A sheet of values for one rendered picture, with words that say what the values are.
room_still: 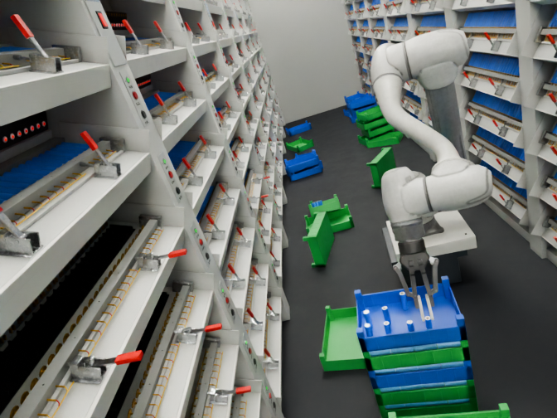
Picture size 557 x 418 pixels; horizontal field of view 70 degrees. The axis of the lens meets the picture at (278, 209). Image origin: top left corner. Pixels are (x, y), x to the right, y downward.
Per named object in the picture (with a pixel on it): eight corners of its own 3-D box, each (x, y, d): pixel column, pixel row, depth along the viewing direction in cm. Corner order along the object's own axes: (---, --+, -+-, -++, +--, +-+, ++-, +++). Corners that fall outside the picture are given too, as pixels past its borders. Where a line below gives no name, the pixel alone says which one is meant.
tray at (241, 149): (251, 151, 232) (253, 128, 226) (241, 190, 176) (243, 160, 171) (216, 148, 231) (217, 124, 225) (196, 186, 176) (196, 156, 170)
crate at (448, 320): (450, 294, 131) (447, 274, 128) (467, 340, 113) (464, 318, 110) (359, 308, 139) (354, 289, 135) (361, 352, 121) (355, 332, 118)
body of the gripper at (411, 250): (423, 235, 120) (430, 265, 119) (394, 240, 122) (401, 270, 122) (426, 238, 112) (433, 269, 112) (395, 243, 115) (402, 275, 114)
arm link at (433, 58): (437, 197, 186) (490, 188, 177) (440, 221, 174) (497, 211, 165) (399, 35, 144) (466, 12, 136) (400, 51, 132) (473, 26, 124)
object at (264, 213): (272, 208, 247) (273, 187, 241) (268, 260, 191) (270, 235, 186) (239, 206, 246) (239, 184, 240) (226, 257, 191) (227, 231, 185)
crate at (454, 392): (459, 348, 140) (456, 331, 137) (477, 398, 122) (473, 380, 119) (373, 357, 148) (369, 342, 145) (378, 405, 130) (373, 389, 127)
